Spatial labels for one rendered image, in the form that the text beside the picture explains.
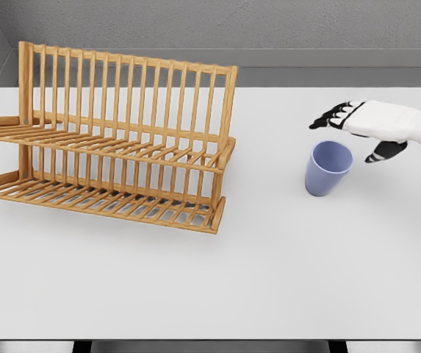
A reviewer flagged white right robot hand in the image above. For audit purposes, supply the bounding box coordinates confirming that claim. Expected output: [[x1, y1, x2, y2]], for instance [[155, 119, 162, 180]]
[[309, 100, 421, 165]]

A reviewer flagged lavender blue plastic cup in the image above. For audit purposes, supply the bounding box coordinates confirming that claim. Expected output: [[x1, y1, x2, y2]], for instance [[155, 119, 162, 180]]
[[304, 140, 354, 198]]

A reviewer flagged wooden two-tier dish rack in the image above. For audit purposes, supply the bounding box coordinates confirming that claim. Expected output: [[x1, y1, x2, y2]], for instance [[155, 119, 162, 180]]
[[0, 40, 239, 235]]

